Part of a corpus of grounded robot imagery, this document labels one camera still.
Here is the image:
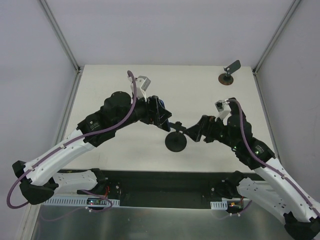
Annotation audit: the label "white cable duct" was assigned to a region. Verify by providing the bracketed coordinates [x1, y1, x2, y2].
[42, 196, 120, 208]
[210, 200, 228, 211]

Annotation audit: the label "right white cable duct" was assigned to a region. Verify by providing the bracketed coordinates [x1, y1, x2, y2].
[210, 200, 228, 211]

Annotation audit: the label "left white cable duct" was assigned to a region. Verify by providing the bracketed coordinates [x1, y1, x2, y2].
[42, 196, 120, 208]

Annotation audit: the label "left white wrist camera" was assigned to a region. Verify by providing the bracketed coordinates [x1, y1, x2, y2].
[127, 75, 151, 101]

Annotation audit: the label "aluminium frame post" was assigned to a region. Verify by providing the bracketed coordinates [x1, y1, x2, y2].
[37, 0, 81, 74]
[252, 0, 303, 76]

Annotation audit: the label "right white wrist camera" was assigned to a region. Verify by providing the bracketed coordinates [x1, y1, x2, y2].
[215, 99, 231, 121]

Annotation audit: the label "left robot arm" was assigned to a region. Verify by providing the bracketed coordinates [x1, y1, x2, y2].
[12, 91, 172, 205]

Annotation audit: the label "blue smartphone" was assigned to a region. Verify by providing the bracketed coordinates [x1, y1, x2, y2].
[159, 99, 166, 109]

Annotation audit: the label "black round-base phone stand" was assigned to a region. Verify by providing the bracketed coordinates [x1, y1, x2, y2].
[164, 121, 187, 153]

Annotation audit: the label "right aluminium frame post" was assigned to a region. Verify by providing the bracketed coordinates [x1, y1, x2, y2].
[252, 0, 303, 76]

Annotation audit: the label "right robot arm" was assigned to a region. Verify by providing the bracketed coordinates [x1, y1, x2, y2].
[183, 98, 320, 240]

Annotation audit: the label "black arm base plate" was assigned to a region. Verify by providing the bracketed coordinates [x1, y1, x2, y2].
[47, 167, 273, 208]

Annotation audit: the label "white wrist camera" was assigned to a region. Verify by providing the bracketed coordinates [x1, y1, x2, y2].
[127, 75, 151, 101]
[215, 99, 231, 121]

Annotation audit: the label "brown-base phone stand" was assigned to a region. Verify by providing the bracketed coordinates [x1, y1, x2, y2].
[218, 60, 241, 86]

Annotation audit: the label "left aluminium frame post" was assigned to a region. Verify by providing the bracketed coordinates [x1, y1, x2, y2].
[37, 0, 81, 74]

